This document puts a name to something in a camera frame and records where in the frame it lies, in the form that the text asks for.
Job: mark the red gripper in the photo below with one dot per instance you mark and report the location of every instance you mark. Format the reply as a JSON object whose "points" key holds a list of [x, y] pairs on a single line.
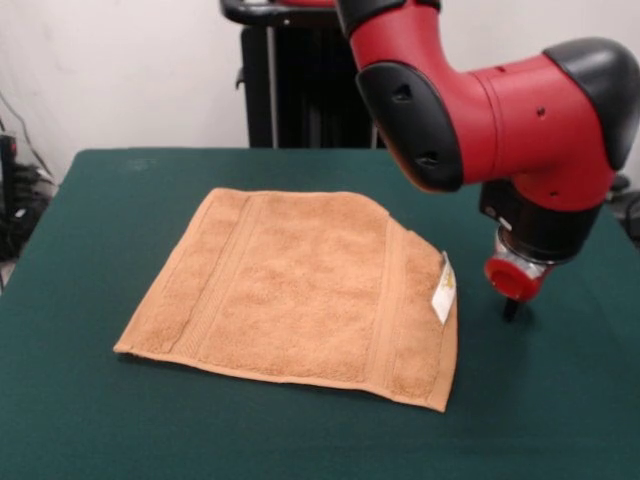
{"points": [[510, 280]]}

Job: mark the tan terry towel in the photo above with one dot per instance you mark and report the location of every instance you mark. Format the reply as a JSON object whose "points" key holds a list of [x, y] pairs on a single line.
{"points": [[300, 290]]}

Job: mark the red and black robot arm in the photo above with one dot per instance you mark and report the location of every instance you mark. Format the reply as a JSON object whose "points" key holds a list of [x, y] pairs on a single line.
{"points": [[525, 125]]}

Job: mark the dark green table cloth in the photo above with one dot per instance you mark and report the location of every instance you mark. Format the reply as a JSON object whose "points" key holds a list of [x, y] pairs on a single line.
{"points": [[150, 425]]}

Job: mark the black electronics box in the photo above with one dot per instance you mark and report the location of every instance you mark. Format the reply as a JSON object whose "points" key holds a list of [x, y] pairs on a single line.
{"points": [[7, 170]]}

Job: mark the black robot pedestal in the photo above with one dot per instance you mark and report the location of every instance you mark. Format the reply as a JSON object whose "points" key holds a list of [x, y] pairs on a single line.
{"points": [[300, 90]]}

